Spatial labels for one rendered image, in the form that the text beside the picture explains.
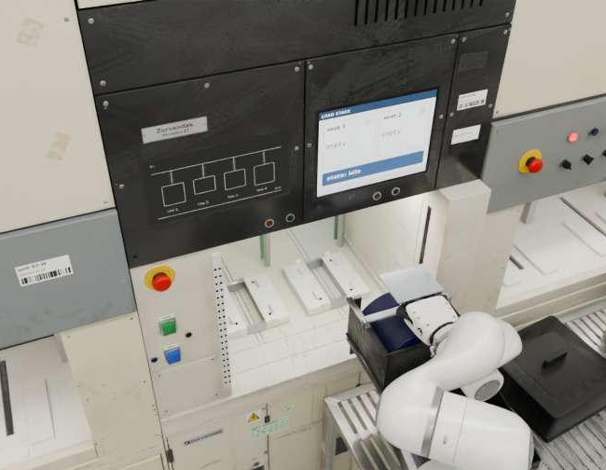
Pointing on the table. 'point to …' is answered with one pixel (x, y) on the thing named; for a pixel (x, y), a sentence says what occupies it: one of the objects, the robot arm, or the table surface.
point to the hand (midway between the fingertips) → (410, 290)
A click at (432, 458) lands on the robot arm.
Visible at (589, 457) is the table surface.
